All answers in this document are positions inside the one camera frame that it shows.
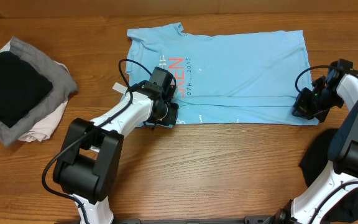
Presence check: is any light blue printed t-shirt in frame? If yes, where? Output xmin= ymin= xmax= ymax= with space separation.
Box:
xmin=126 ymin=23 xmax=318 ymax=125

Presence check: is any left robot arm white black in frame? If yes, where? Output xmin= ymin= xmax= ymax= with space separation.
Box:
xmin=42 ymin=80 xmax=178 ymax=223

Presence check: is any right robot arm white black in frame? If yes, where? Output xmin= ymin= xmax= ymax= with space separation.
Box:
xmin=264 ymin=59 xmax=358 ymax=223

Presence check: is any white tape piece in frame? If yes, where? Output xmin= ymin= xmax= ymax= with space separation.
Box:
xmin=113 ymin=82 xmax=127 ymax=94

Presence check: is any black crumpled garment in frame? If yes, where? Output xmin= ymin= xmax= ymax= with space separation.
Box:
xmin=299 ymin=128 xmax=358 ymax=223

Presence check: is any folded grey garment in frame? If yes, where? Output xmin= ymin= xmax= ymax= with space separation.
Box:
xmin=0 ymin=36 xmax=79 ymax=147

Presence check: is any folded white garment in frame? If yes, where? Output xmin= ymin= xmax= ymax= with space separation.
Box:
xmin=0 ymin=42 xmax=71 ymax=143

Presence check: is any folded black garment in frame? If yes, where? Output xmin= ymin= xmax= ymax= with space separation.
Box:
xmin=0 ymin=51 xmax=53 ymax=128

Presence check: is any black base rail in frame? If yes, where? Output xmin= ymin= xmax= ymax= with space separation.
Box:
xmin=111 ymin=215 xmax=274 ymax=224

